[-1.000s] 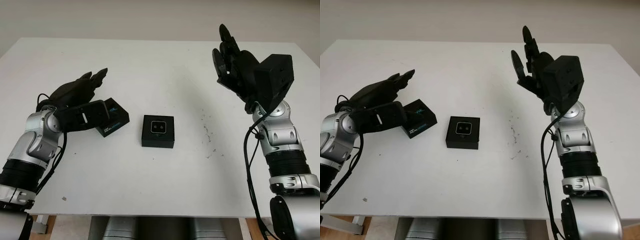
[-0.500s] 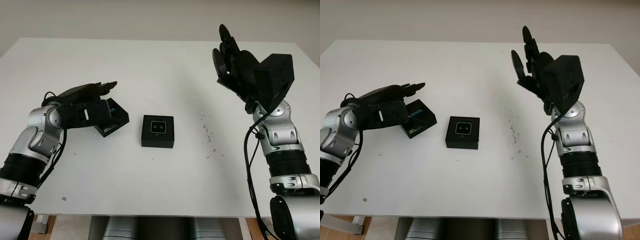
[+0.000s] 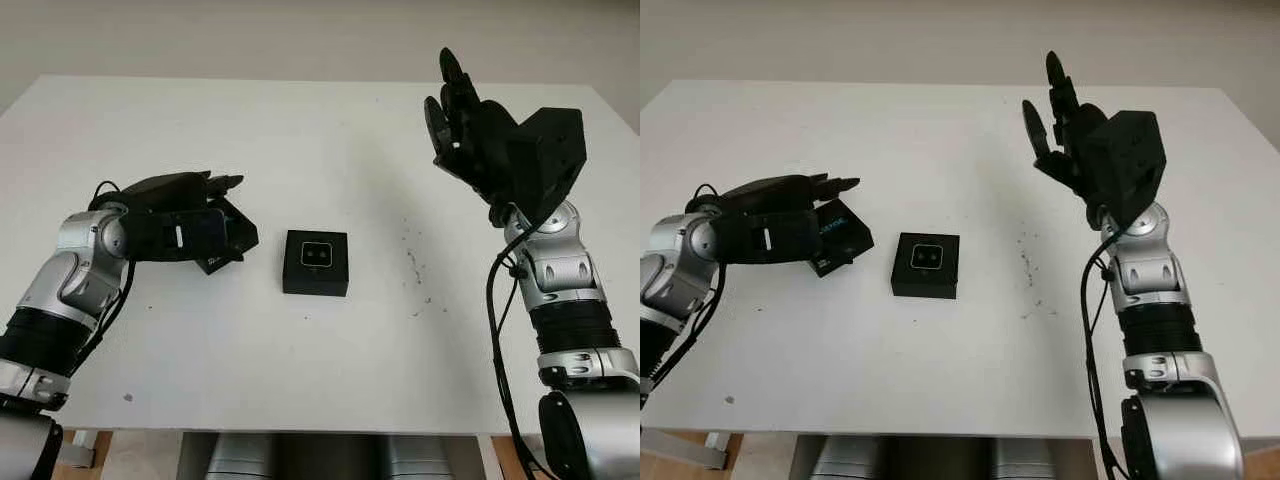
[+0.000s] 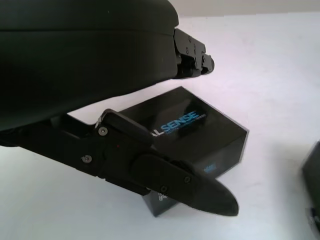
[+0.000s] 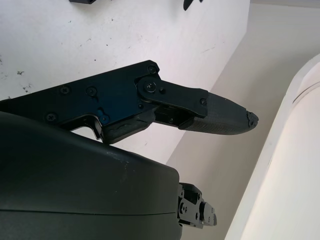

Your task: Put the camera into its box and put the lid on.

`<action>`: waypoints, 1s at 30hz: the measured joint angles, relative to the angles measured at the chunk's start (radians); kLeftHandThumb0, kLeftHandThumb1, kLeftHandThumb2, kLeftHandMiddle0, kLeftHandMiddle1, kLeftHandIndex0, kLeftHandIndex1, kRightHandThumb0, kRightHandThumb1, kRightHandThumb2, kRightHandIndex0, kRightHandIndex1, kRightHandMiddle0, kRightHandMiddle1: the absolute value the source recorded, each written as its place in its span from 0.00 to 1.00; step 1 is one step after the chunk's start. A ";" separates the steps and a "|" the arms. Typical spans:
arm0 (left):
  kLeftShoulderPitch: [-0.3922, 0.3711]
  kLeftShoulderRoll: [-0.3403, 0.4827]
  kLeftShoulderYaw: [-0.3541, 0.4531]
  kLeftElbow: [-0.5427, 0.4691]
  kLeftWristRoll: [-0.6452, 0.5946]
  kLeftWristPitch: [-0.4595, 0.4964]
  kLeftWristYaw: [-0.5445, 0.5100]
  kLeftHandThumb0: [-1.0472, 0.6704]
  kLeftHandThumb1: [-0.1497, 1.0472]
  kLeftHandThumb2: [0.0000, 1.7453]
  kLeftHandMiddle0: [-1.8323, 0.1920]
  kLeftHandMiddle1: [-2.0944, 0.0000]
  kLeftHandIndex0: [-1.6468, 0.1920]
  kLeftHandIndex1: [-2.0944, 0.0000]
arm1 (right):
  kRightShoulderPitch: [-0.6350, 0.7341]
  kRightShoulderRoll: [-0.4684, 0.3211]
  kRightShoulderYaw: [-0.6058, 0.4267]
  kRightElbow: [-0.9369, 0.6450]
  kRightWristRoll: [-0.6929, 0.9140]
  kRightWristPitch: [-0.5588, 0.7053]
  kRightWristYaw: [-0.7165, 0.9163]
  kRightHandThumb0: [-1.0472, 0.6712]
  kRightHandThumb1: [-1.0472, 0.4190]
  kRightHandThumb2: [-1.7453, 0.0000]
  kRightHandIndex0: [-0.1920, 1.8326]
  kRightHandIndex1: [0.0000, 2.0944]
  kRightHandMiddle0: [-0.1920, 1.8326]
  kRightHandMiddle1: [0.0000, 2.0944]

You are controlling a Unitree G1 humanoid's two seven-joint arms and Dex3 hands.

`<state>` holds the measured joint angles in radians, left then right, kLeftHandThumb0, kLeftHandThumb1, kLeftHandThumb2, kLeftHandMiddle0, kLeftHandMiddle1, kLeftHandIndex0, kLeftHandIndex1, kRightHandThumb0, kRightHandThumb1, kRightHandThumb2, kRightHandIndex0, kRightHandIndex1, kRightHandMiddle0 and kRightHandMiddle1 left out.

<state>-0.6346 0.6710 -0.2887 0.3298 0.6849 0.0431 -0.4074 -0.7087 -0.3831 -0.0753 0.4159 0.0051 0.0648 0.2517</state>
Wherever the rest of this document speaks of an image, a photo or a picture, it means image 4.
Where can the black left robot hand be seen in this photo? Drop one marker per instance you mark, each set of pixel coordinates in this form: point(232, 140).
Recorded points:
point(75, 62)

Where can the black RealSense box lid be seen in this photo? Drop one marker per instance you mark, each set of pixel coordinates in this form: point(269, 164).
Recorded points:
point(212, 140)

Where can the black camera box base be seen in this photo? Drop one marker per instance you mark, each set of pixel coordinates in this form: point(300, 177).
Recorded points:
point(312, 175)

